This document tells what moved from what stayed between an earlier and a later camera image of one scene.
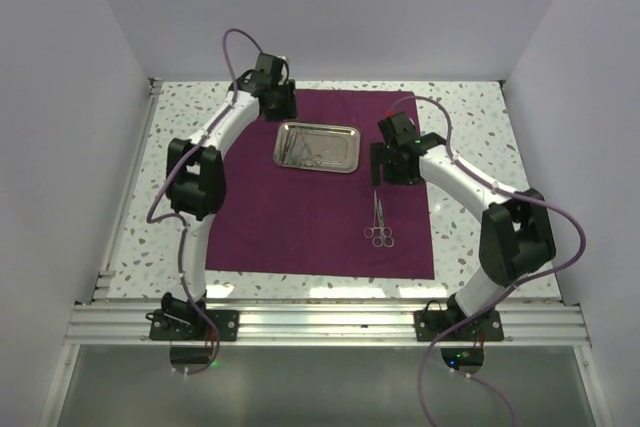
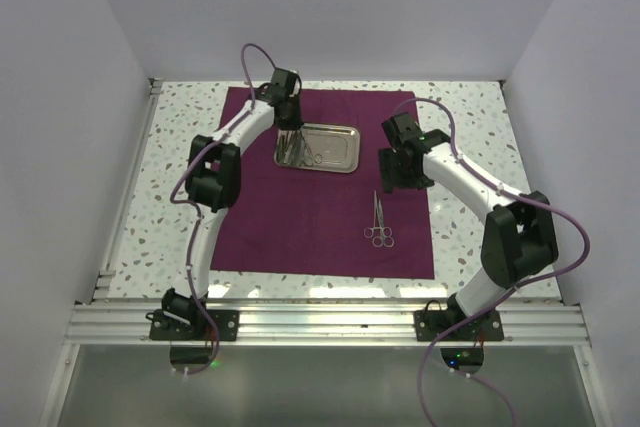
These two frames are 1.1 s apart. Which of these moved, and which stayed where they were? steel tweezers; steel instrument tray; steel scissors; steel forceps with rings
Moved: steel tweezers
Stayed: steel forceps with rings; steel scissors; steel instrument tray
